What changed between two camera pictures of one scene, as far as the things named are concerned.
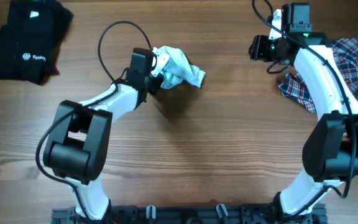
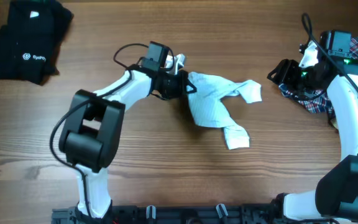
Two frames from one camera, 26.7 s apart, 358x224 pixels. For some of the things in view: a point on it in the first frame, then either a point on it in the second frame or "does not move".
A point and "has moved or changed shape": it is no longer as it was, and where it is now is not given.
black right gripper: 257,50 -> 284,71
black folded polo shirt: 27,48 does not move
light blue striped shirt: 178,70 has moved or changed shape
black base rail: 193,214 does not move
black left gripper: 155,85 -> 183,81
